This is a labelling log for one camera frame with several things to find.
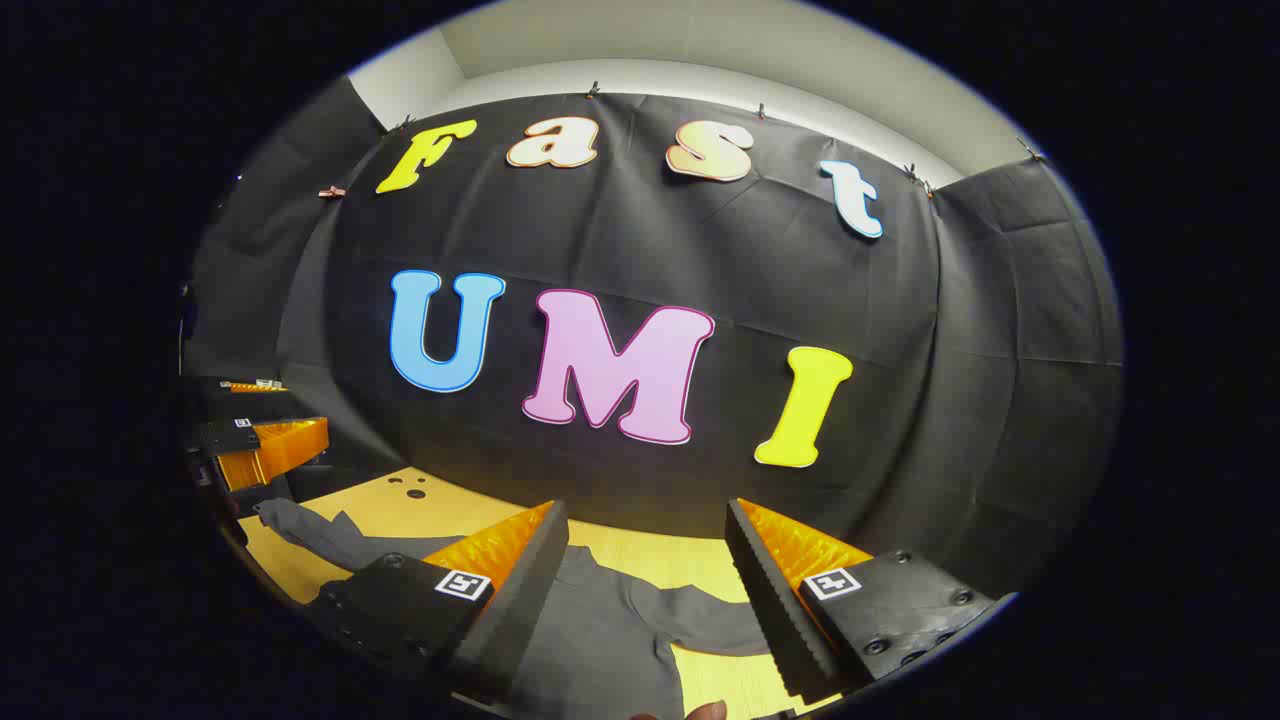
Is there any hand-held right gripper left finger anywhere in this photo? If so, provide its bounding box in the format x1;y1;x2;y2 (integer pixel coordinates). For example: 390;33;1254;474
305;500;570;706

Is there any grey collared shirt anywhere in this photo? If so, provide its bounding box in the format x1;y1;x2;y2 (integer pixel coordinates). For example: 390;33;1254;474
255;497;801;720

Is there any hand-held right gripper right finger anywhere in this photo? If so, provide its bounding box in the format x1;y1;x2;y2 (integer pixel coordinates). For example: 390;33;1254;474
724;498;998;704

